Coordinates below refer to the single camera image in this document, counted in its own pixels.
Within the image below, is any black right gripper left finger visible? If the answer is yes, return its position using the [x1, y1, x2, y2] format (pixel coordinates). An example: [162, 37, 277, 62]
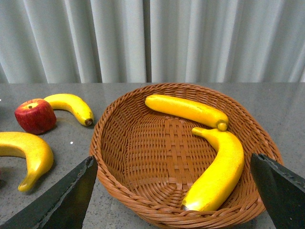
[0, 156, 98, 229]

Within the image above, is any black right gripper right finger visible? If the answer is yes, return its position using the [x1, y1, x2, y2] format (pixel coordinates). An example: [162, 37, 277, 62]
[250, 154, 305, 229]

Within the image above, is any red apple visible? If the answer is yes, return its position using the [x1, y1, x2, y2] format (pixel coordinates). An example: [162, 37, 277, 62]
[14, 98, 57, 135]

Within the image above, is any curved yellow banana in basket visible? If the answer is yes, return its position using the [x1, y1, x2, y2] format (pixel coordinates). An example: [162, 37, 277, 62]
[182, 127, 244, 211]

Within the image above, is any brown wicker basket right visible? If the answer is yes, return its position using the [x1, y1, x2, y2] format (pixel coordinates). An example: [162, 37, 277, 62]
[90, 83, 283, 229]

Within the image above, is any straight yellow banana in basket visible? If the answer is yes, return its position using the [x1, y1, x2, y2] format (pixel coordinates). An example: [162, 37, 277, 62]
[144, 94, 229, 131]

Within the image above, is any white curtain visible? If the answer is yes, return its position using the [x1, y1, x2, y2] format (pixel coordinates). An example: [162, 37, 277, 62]
[0, 0, 305, 83]

